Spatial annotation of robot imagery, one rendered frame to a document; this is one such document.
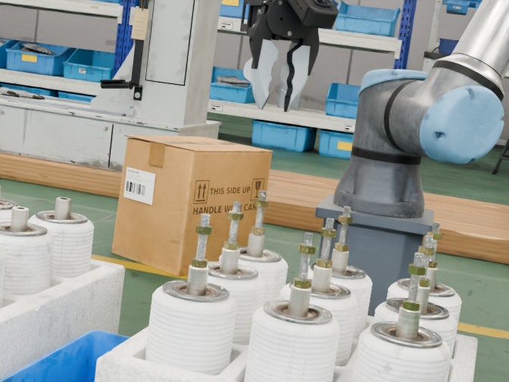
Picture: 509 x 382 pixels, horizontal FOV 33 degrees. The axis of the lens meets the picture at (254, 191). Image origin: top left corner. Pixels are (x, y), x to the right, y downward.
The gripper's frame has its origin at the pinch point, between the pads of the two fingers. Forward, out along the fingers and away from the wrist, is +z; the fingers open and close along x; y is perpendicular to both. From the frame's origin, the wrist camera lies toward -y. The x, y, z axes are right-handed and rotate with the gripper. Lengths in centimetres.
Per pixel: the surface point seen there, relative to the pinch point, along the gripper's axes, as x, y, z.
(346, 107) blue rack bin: -243, 365, 14
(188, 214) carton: -23, 80, 32
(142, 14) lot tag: -42, 186, -16
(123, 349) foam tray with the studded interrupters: 23.0, -15.2, 28.6
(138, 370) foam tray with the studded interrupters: 23.0, -20.7, 28.8
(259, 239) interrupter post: 0.1, -0.4, 18.8
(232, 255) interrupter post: 8.2, -9.1, 19.0
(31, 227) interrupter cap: 28.1, 12.8, 21.3
